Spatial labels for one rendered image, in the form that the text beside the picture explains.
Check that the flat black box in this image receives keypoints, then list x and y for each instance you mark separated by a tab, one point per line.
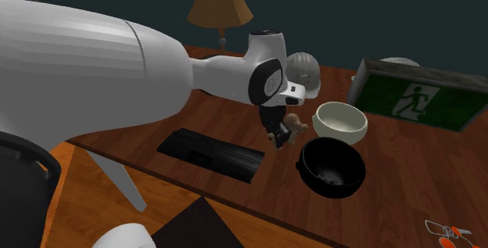
213	155

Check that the brown ginger root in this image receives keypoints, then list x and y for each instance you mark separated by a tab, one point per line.
296	124

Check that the grey hard hat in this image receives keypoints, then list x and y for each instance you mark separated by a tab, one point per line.
303	70

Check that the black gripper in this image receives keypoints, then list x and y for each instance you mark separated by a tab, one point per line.
272	116

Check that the black bowl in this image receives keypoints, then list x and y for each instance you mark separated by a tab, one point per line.
331	171

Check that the brown wooden table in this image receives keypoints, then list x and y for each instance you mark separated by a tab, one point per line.
404	171

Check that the orange and white scissors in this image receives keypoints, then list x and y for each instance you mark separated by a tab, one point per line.
450	234

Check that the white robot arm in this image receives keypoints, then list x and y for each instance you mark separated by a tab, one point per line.
84	71

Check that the orange shade table lamp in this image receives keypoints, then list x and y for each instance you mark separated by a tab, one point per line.
220	3

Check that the green exit sign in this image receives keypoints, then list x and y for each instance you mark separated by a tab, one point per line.
419	100

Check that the white bowl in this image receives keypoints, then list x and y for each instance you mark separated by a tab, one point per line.
339	123

